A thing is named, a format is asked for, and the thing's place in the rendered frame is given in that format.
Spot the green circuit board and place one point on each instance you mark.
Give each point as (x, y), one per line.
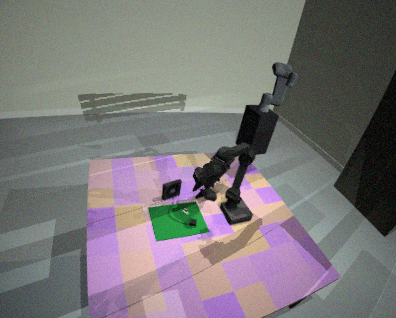
(166, 227)

